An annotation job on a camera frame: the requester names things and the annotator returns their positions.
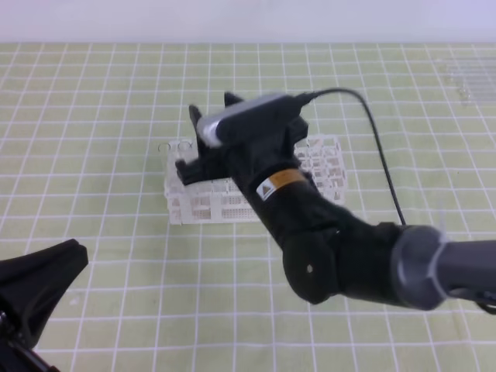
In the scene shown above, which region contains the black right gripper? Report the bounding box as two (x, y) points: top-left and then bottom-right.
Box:
(175, 91), (308, 189)

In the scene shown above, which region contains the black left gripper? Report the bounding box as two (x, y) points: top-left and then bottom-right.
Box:
(1, 239), (88, 372)

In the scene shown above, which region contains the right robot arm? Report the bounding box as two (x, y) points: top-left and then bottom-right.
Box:
(175, 91), (495, 314)

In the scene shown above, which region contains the glass tube in rack middle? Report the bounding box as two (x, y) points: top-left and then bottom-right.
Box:
(177, 140), (197, 163)

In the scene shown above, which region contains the glass tube in rack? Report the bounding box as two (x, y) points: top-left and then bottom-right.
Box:
(177, 140), (197, 163)
(158, 143), (176, 183)

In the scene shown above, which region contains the glass tube in rack leftmost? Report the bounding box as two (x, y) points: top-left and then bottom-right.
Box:
(158, 143), (176, 183)

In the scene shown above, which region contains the white plastic test tube rack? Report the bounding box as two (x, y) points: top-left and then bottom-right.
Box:
(164, 135), (348, 225)

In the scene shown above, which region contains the green grid tablecloth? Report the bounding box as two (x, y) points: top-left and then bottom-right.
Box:
(1, 43), (495, 371)

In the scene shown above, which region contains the spare glass tubes pile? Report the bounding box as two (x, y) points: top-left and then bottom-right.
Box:
(438, 57), (495, 105)

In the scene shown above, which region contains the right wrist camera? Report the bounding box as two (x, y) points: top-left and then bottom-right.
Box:
(202, 93), (303, 148)

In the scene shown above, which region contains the black right camera cable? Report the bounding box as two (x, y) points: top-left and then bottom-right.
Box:
(298, 88), (408, 226)

